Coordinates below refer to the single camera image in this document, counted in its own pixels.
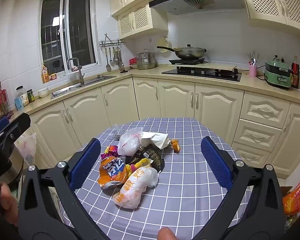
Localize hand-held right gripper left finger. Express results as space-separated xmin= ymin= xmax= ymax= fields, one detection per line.
xmin=18 ymin=137 xmax=110 ymax=240

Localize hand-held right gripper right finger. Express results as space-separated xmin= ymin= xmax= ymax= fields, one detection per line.
xmin=192 ymin=136 xmax=283 ymax=240

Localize purple orange wrapper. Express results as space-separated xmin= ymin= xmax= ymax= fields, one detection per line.
xmin=101 ymin=145 xmax=119 ymax=160

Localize orange snack bag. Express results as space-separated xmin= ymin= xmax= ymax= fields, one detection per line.
xmin=97 ymin=156 xmax=130 ymax=189

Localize small clear plastic wrapper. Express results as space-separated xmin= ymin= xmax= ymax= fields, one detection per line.
xmin=107 ymin=130 xmax=122 ymax=140

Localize small orange wrapper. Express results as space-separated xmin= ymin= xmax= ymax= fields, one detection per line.
xmin=170 ymin=139 xmax=181 ymax=153

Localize clear white plastic bag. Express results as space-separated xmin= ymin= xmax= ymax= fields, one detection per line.
xmin=117 ymin=127 xmax=143 ymax=156

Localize yellow wrapper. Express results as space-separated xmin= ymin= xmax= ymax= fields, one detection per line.
xmin=126 ymin=158 xmax=152 ymax=178

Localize white orange-print plastic bag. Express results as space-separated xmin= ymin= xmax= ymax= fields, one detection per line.
xmin=112 ymin=166 xmax=159 ymax=209

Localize black snack wrapper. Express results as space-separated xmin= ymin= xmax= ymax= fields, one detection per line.
xmin=126 ymin=146 xmax=165 ymax=173

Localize white tissue paper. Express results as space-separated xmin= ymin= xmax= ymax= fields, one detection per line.
xmin=141 ymin=131 xmax=170 ymax=149

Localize person's left hand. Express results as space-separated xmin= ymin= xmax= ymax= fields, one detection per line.
xmin=0 ymin=182 xmax=18 ymax=227

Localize person's right hand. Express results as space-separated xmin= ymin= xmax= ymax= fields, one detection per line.
xmin=157 ymin=227 xmax=176 ymax=240

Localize steel cylindrical container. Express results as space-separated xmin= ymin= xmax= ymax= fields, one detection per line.
xmin=5 ymin=150 xmax=24 ymax=188

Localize hanging white plastic bag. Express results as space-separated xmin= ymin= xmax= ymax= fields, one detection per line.
xmin=15 ymin=132 xmax=37 ymax=164

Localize clear jar with lid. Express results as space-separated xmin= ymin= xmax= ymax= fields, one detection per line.
xmin=16 ymin=85 xmax=30 ymax=107

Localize small cream drawer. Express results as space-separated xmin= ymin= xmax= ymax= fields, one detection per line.
xmin=230 ymin=142 xmax=275 ymax=168

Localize blue checked tablecloth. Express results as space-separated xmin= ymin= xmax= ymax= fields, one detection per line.
xmin=59 ymin=117 xmax=255 ymax=240

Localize medium cream drawer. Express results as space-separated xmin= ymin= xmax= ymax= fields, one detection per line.
xmin=234 ymin=119 xmax=283 ymax=152

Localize orange seasoning packet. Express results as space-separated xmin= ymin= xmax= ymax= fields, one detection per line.
xmin=41 ymin=63 xmax=50 ymax=83

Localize large cream drawer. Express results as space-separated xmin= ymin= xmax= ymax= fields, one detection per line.
xmin=240 ymin=92 xmax=290 ymax=129

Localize cream kitchen base cabinet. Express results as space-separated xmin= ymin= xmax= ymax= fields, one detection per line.
xmin=27 ymin=76 xmax=300 ymax=178

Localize steel sink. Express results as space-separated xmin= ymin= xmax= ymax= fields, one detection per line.
xmin=51 ymin=75 xmax=117 ymax=99

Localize steel faucet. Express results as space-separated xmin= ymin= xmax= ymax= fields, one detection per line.
xmin=67 ymin=57 xmax=85 ymax=85

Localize black gas stove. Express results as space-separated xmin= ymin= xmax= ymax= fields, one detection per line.
xmin=161 ymin=66 xmax=242 ymax=82

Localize large orange bag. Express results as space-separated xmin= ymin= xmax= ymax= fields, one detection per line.
xmin=282 ymin=170 xmax=300 ymax=215

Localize dark patterned snack bag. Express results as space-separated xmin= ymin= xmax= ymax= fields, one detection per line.
xmin=285 ymin=214 xmax=298 ymax=233

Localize slotted spatula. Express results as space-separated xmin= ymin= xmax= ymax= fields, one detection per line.
xmin=105 ymin=47 xmax=112 ymax=72

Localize steel skimmer spoon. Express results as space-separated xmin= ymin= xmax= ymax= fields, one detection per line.
xmin=114 ymin=46 xmax=125 ymax=68

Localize black induction cooker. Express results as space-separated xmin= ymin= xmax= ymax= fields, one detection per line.
xmin=168 ymin=58 xmax=206 ymax=65

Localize green electric cooker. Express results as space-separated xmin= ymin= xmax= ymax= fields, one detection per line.
xmin=264 ymin=59 xmax=293 ymax=90

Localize bundle of chopsticks and spoons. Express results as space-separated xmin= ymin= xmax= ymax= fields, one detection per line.
xmin=247 ymin=52 xmax=263 ymax=66

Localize steel wok with lid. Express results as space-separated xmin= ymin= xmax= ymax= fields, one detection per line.
xmin=157 ymin=44 xmax=207 ymax=60

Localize sliding window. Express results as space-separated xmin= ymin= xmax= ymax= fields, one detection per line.
xmin=40 ymin=0 xmax=99 ymax=77

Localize steel stock pot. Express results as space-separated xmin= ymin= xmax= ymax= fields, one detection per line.
xmin=136 ymin=49 xmax=157 ymax=70

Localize wall utensil rack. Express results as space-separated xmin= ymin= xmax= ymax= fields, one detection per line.
xmin=99 ymin=33 xmax=127 ymax=48

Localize round yellow wall strainer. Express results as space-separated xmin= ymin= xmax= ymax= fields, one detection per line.
xmin=157 ymin=37 xmax=169 ymax=53

